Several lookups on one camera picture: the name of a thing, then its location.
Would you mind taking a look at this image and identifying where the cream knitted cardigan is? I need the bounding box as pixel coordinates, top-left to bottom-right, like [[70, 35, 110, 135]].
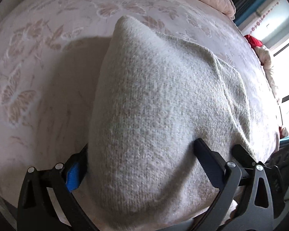
[[82, 16, 279, 230]]

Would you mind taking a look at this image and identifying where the red and cream clothes pile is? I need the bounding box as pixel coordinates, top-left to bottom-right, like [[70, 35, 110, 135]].
[[244, 34, 281, 104]]

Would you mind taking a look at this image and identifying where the pink floral bedspread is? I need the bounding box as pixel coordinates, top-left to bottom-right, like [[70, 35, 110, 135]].
[[0, 0, 278, 207]]

